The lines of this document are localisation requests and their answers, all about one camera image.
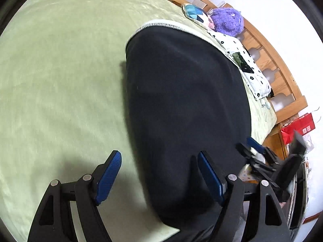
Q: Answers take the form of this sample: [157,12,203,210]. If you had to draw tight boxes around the black pants with white stripe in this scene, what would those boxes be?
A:
[126,21,251,230]

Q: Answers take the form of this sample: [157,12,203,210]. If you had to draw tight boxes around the red box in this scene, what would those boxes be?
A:
[280,113,315,145]

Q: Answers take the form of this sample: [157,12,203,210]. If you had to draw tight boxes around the white black-dotted pillow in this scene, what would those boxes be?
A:
[209,30,272,100]

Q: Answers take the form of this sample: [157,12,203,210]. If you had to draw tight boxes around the black phone on pillow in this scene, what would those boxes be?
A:
[232,52,254,74]

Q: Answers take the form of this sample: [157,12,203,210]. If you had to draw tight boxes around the green plush bed blanket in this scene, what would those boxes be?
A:
[0,0,278,242]

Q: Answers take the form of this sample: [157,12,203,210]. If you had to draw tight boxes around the purple plush toy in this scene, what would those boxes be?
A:
[210,8,244,37]

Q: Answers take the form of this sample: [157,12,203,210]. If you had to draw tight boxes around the blue geometric cushion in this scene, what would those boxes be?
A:
[182,3,215,29]

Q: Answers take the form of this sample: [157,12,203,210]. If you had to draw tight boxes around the wooden bed frame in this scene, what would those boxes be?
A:
[168,0,308,159]

